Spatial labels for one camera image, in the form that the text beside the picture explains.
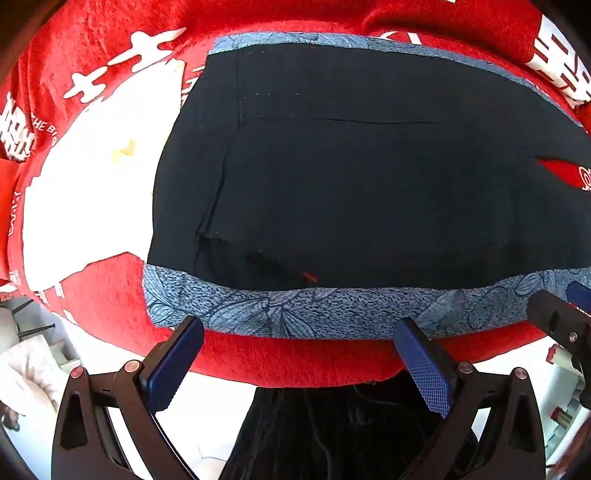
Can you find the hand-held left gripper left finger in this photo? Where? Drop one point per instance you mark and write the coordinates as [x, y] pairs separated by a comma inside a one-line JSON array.
[[173, 369]]

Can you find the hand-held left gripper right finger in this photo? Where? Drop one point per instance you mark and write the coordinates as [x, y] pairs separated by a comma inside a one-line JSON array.
[[427, 374]]

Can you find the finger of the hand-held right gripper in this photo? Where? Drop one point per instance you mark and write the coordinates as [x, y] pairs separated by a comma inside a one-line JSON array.
[[551, 316], [581, 296]]

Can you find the black pants with patterned trim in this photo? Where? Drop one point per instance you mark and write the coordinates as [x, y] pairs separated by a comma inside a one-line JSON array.
[[351, 184]]

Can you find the white box with red parts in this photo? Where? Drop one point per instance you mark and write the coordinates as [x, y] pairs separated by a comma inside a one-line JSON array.
[[561, 406]]

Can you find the person's black clothing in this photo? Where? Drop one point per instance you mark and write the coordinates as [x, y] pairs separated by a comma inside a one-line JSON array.
[[341, 429]]

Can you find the red printed blanket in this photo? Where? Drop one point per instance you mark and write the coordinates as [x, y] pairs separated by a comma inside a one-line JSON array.
[[286, 360]]

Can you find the white crumpled cloth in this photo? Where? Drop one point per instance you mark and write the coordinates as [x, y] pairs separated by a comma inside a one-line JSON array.
[[27, 374]]

